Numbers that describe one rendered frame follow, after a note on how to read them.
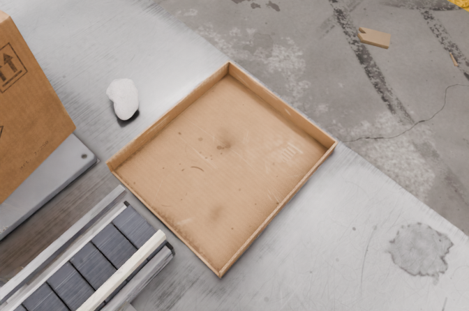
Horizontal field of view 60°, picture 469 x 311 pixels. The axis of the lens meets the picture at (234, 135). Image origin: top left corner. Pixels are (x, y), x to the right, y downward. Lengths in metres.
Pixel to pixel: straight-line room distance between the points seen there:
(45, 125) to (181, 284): 0.33
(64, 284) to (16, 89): 0.28
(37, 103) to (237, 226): 0.36
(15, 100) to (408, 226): 0.64
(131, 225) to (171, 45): 0.40
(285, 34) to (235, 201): 1.45
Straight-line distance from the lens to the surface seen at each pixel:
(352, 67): 2.00
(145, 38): 0.89
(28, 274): 0.57
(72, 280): 0.64
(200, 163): 0.71
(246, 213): 0.68
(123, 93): 0.77
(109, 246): 0.63
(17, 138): 0.67
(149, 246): 0.59
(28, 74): 0.62
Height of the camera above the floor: 1.48
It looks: 61 degrees down
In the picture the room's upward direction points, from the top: 6 degrees clockwise
